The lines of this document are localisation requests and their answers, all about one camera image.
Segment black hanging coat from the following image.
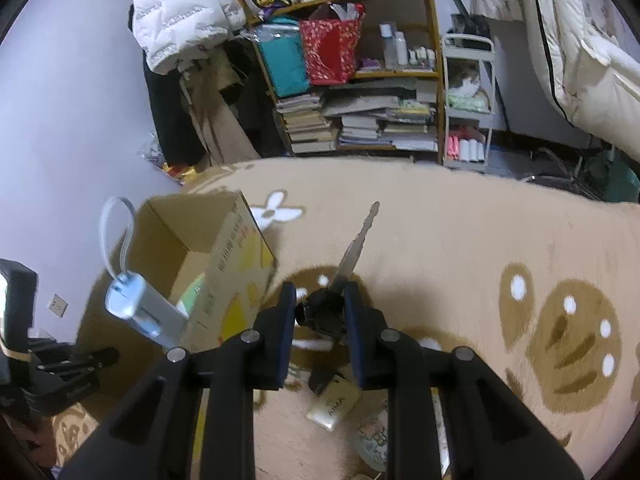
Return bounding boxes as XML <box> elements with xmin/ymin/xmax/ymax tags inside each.
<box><xmin>127</xmin><ymin>5</ymin><xmax>208</xmax><ymax>161</ymax></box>

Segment teal bag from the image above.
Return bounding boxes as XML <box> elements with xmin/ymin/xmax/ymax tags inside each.
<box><xmin>252</xmin><ymin>17</ymin><xmax>311</xmax><ymax>98</ymax></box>

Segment red patterned gift bag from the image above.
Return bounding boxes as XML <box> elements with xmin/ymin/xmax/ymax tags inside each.
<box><xmin>299</xmin><ymin>2</ymin><xmax>366</xmax><ymax>86</ymax></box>

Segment pile of books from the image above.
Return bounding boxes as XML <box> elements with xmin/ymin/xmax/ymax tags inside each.
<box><xmin>274</xmin><ymin>92</ymin><xmax>341</xmax><ymax>155</ymax></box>

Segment cream padded chair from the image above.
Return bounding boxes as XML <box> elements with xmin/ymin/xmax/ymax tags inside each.
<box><xmin>515</xmin><ymin>0</ymin><xmax>640</xmax><ymax>148</ymax></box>

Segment pale green tissue pack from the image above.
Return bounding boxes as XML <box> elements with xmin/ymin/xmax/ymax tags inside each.
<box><xmin>446</xmin><ymin>87</ymin><xmax>488</xmax><ymax>111</ymax></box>

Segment pile of magazines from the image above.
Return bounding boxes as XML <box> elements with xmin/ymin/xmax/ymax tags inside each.
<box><xmin>320</xmin><ymin>82</ymin><xmax>441</xmax><ymax>153</ymax></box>

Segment clear plastic bag with packets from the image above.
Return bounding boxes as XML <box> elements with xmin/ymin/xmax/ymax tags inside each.
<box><xmin>142</xmin><ymin>132</ymin><xmax>201</xmax><ymax>183</ymax></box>

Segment tall white plastic bottle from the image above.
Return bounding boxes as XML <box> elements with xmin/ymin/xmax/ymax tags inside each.
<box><xmin>379</xmin><ymin>22</ymin><xmax>398</xmax><ymax>70</ymax></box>

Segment row of small bottles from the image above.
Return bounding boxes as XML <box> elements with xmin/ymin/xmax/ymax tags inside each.
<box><xmin>407</xmin><ymin>46</ymin><xmax>437</xmax><ymax>67</ymax></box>

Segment wooden shelf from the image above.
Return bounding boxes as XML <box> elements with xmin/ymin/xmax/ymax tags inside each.
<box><xmin>247</xmin><ymin>0</ymin><xmax>446</xmax><ymax>163</ymax></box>

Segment beige printed blanket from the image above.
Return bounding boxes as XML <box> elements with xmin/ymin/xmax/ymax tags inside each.
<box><xmin>50</xmin><ymin>157</ymin><xmax>640</xmax><ymax>480</ymax></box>

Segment cardboard box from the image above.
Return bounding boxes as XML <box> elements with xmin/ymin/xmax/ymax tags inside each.
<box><xmin>122</xmin><ymin>190</ymin><xmax>277</xmax><ymax>356</ymax></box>

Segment light blue power bank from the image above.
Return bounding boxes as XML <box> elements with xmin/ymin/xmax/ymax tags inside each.
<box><xmin>99</xmin><ymin>196</ymin><xmax>190</xmax><ymax>351</ymax></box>

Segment white puffer jacket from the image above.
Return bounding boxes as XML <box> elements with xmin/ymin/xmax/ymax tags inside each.
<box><xmin>132</xmin><ymin>0</ymin><xmax>248</xmax><ymax>76</ymax></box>

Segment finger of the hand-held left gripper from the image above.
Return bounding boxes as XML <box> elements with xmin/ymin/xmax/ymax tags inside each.
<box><xmin>42</xmin><ymin>346</ymin><xmax>121</xmax><ymax>378</ymax></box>

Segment green bag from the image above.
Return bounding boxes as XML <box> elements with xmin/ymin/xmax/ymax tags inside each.
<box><xmin>582</xmin><ymin>150</ymin><xmax>640</xmax><ymax>203</ymax></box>

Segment white rolling cart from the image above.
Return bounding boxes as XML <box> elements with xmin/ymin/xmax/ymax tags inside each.
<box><xmin>440</xmin><ymin>32</ymin><xmax>496</xmax><ymax>173</ymax></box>

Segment row of pink white rolls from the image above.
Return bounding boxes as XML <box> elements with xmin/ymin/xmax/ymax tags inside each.
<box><xmin>446</xmin><ymin>135</ymin><xmax>486</xmax><ymax>163</ymax></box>

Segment black chair base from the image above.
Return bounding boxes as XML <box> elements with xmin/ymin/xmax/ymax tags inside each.
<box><xmin>520</xmin><ymin>147</ymin><xmax>601</xmax><ymax>193</ymax></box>

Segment khaki hanging garment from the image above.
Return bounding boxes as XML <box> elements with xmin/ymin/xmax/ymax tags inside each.
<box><xmin>180</xmin><ymin>50</ymin><xmax>261</xmax><ymax>166</ymax></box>

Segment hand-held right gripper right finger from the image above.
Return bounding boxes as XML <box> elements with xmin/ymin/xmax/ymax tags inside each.
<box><xmin>342</xmin><ymin>281</ymin><xmax>586</xmax><ymax>480</ymax></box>

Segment key with black head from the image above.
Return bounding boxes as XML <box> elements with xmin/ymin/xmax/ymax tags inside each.
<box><xmin>295</xmin><ymin>201</ymin><xmax>381</xmax><ymax>346</ymax></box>

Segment round cartoon printed case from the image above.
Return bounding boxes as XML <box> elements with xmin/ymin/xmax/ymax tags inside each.
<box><xmin>354</xmin><ymin>407</ymin><xmax>391</xmax><ymax>472</ymax></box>

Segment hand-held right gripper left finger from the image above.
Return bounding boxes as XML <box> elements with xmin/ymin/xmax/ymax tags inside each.
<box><xmin>60</xmin><ymin>281</ymin><xmax>298</xmax><ymax>480</ymax></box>

